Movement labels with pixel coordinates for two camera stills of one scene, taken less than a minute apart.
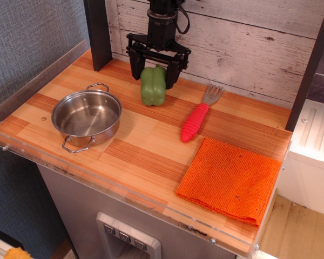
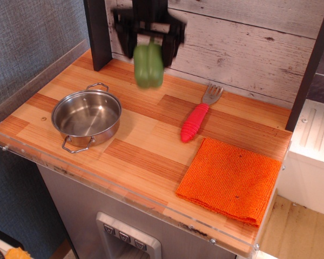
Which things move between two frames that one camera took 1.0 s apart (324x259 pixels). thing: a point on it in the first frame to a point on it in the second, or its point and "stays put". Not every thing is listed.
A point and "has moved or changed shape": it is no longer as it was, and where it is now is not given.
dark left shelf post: [99, 32] stays put
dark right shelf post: [304, 90] stays put
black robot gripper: [161, 40] to [153, 16]
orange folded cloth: [229, 180] stays put
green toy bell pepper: [153, 85] has moved or changed shape
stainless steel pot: [87, 115] stays put
